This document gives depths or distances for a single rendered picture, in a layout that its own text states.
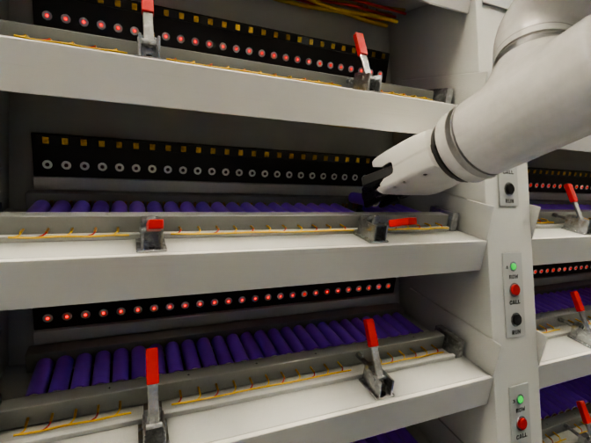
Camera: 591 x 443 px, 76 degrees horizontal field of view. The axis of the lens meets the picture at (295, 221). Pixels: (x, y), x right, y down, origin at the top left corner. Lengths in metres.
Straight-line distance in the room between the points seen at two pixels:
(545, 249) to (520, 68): 0.39
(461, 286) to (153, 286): 0.45
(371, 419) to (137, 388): 0.27
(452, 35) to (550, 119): 0.36
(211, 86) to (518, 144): 0.30
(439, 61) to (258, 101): 0.36
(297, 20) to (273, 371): 0.57
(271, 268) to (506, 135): 0.26
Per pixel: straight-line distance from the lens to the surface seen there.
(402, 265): 0.51
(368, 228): 0.49
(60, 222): 0.44
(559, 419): 0.92
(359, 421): 0.51
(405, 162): 0.46
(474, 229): 0.62
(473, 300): 0.63
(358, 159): 0.67
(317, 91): 0.47
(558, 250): 0.75
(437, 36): 0.73
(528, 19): 0.44
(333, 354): 0.54
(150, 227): 0.33
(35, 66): 0.43
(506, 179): 0.64
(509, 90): 0.39
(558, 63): 0.37
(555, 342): 0.81
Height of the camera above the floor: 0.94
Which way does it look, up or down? 2 degrees up
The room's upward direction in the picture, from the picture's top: 2 degrees counter-clockwise
